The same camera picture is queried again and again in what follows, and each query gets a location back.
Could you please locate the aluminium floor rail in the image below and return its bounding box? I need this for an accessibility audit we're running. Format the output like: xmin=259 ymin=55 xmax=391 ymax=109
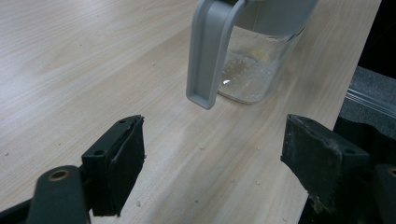
xmin=345 ymin=88 xmax=396 ymax=119

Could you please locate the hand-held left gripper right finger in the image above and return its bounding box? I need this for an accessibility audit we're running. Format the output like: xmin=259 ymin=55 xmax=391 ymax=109
xmin=280 ymin=113 xmax=372 ymax=216

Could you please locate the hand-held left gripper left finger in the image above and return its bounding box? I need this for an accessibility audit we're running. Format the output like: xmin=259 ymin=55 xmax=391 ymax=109
xmin=81 ymin=114 xmax=147 ymax=217

